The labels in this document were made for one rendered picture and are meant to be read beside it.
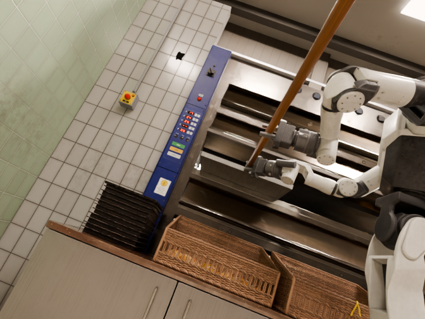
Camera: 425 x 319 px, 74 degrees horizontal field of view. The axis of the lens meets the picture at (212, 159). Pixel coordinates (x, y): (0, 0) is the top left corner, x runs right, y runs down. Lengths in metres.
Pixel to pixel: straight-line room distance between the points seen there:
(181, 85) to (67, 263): 1.39
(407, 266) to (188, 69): 1.81
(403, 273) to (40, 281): 1.29
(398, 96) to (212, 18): 1.84
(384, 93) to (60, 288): 1.35
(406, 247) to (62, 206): 1.77
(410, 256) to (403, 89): 0.49
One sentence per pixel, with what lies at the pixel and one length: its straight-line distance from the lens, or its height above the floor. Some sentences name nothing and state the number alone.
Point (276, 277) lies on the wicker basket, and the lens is 1.38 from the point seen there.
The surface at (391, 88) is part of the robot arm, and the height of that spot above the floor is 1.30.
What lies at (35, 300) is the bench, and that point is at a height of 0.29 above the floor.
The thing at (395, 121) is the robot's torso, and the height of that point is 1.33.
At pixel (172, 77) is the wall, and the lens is 2.21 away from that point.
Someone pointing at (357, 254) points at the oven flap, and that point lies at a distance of 2.08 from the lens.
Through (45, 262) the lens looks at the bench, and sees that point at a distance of 1.40.
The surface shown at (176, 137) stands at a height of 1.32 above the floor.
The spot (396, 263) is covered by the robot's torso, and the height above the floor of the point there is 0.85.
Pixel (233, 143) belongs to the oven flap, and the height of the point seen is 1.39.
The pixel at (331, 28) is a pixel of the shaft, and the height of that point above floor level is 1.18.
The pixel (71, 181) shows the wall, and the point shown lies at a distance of 2.03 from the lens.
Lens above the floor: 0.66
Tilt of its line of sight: 19 degrees up
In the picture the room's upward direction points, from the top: 22 degrees clockwise
